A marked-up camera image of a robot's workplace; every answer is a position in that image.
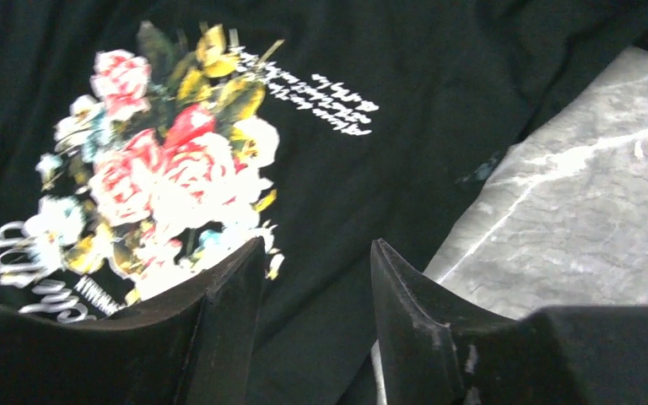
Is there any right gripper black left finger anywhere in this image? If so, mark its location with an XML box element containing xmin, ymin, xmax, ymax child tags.
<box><xmin>0</xmin><ymin>237</ymin><xmax>265</xmax><ymax>404</ymax></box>

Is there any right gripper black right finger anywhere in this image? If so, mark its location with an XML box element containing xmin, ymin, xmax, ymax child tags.
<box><xmin>371</xmin><ymin>240</ymin><xmax>648</xmax><ymax>404</ymax></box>

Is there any black floral print t-shirt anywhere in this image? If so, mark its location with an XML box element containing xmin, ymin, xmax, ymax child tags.
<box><xmin>0</xmin><ymin>1</ymin><xmax>648</xmax><ymax>404</ymax></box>

